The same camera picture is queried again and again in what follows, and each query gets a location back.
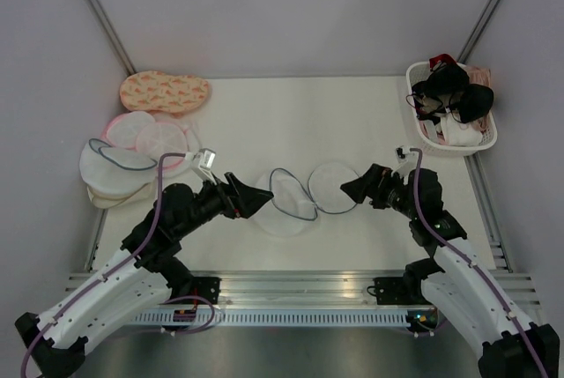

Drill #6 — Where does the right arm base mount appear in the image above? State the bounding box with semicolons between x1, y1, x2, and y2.
372;277;432;307

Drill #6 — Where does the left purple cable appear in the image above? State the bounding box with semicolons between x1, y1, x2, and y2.
21;151;221;378

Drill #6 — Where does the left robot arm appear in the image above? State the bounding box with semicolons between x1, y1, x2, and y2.
15;173;273;377

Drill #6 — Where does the orange carrot print laundry bag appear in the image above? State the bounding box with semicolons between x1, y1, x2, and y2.
119;70;212;115

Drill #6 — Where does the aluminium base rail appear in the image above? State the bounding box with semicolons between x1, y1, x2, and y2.
65;270;543;308

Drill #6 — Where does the left aluminium corner post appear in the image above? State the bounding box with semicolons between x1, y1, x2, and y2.
85;0;137;76

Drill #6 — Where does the aluminium corner post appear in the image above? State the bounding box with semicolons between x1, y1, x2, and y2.
85;0;137;76
457;0;502;63

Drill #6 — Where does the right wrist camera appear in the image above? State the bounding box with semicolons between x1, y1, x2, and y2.
394;145;419;177

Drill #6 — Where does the pink-trimmed white mesh laundry bag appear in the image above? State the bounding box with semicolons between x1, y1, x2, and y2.
100;112;200;178

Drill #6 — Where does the white slotted cable duct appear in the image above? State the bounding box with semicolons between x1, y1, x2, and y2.
130;308;409;328

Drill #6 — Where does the white plastic basket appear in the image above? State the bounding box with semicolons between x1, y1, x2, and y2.
404;60;499;158

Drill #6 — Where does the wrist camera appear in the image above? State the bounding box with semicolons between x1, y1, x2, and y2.
190;149;217;184
394;145;419;177

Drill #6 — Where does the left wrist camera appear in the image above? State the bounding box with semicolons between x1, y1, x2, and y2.
190;149;217;184

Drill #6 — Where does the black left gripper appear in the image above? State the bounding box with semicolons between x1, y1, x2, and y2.
175;171;273;239

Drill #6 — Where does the right aluminium corner post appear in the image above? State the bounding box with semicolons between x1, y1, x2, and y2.
457;0;502;63

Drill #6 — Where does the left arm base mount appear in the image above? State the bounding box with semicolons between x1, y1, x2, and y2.
167;277;221;305

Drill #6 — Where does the black bra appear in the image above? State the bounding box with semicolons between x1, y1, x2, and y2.
412;63;494;124

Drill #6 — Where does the white mesh blue-trimmed laundry bag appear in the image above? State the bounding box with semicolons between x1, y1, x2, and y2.
253;161;360;238

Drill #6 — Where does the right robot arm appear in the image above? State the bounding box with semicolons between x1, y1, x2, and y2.
340;164;560;377

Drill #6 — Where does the beige cloth bag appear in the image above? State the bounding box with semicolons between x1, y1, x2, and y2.
86;180;157;210

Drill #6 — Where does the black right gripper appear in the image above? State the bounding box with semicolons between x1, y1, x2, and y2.
339;162;419;219

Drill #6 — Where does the pile of bras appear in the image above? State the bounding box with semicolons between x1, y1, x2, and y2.
405;52;495;146

